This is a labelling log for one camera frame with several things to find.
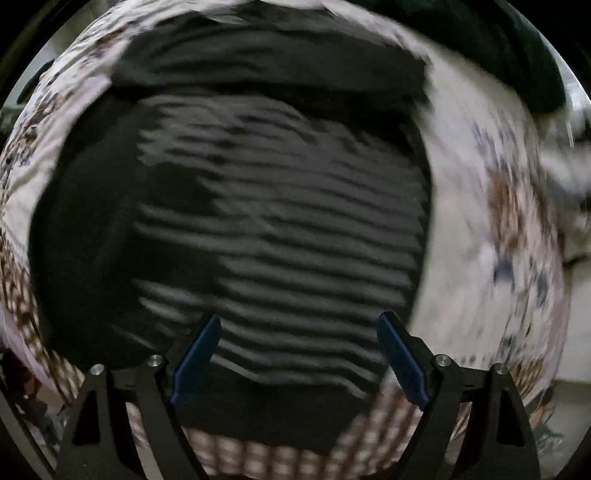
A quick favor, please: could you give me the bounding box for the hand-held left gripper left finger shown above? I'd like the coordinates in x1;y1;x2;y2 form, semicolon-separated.
54;314;223;480

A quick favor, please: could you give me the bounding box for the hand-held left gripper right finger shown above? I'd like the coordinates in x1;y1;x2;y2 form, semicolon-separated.
376;311;542;480

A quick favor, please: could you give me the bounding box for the black striped small garment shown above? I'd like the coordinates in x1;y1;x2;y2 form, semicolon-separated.
28;11;432;455

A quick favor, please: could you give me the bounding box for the white floral bedsheet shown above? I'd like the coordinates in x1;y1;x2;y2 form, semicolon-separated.
0;0;573;480

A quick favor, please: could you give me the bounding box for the dark green cloth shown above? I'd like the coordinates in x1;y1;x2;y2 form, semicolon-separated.
351;0;566;116

